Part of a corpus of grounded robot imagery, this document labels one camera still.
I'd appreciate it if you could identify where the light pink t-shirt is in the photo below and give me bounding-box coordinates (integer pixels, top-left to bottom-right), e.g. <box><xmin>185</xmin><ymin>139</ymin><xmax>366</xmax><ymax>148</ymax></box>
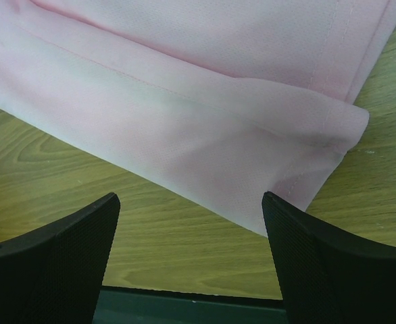
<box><xmin>0</xmin><ymin>1</ymin><xmax>396</xmax><ymax>235</ymax></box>

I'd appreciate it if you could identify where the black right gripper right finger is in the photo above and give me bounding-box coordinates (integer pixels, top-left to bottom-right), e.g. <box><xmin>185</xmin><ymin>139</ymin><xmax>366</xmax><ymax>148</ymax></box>
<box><xmin>262</xmin><ymin>192</ymin><xmax>396</xmax><ymax>323</ymax></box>

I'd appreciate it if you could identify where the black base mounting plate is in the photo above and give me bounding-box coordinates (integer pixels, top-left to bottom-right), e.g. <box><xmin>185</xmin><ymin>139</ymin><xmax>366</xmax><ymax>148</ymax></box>
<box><xmin>93</xmin><ymin>286</ymin><xmax>289</xmax><ymax>324</ymax></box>

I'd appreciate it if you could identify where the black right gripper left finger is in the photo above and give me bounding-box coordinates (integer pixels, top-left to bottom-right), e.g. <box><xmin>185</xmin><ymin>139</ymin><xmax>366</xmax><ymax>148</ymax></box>
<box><xmin>0</xmin><ymin>193</ymin><xmax>120</xmax><ymax>323</ymax></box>

